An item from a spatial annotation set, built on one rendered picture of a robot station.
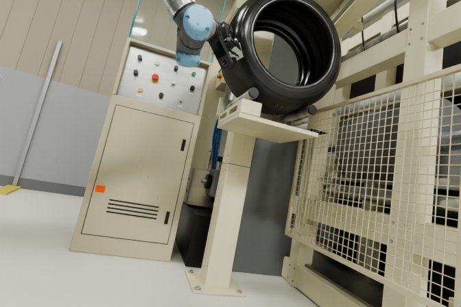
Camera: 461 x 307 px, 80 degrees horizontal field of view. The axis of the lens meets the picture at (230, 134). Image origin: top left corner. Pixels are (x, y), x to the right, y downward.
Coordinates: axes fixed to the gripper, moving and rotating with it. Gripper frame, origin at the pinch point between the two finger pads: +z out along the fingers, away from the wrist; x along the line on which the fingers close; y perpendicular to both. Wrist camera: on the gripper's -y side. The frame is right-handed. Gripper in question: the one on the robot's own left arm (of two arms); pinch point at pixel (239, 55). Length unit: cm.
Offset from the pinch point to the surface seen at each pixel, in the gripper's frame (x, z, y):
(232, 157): 31, 32, -34
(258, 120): 0.7, 7.7, -26.4
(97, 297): 68, -23, -82
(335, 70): -28.9, 35.2, -6.8
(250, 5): -7.7, 4.6, 22.1
